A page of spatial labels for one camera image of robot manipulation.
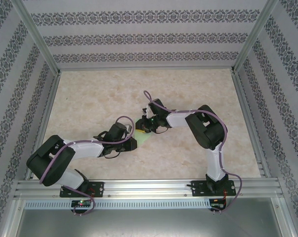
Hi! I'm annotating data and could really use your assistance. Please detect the aluminium mounting rail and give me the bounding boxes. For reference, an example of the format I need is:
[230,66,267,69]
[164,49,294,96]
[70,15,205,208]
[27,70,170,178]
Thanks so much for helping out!
[13,179,285,198]

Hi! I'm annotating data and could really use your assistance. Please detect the aluminium side rail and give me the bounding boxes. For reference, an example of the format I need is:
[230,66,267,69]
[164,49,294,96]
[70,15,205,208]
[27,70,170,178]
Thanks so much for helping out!
[231,71,272,178]
[24,73,62,180]

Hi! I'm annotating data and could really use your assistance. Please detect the circuit board with green light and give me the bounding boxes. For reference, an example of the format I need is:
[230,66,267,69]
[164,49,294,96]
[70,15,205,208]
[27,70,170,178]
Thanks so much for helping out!
[71,199,92,208]

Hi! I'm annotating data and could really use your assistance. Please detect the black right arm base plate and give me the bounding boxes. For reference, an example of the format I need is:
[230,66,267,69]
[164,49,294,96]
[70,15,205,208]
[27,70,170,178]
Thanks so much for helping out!
[190,179,236,198]

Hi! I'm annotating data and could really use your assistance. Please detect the slotted grey cable duct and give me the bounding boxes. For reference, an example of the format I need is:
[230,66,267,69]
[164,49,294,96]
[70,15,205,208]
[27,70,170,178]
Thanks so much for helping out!
[23,198,212,210]

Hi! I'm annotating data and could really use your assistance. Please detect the small circuit board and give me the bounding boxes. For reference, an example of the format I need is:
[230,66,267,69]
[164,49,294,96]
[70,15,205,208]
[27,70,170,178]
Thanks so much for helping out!
[210,198,226,207]

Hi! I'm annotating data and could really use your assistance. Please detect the aluminium frame post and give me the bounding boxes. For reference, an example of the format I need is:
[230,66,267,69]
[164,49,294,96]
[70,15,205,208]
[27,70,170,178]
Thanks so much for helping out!
[231,0,280,75]
[1,198,25,237]
[12,0,61,75]
[272,197,298,237]

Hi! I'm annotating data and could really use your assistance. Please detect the grey sheet metal panel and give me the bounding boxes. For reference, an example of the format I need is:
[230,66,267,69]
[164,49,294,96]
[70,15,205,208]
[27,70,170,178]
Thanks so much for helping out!
[15,209,292,237]

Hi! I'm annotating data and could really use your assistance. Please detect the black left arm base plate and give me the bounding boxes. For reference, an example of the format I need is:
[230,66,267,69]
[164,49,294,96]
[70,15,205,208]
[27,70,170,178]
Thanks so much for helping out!
[59,181,105,198]

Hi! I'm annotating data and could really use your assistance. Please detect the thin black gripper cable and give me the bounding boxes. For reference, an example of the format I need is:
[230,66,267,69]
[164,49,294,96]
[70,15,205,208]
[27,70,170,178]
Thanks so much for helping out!
[103,150,122,160]
[153,124,170,135]

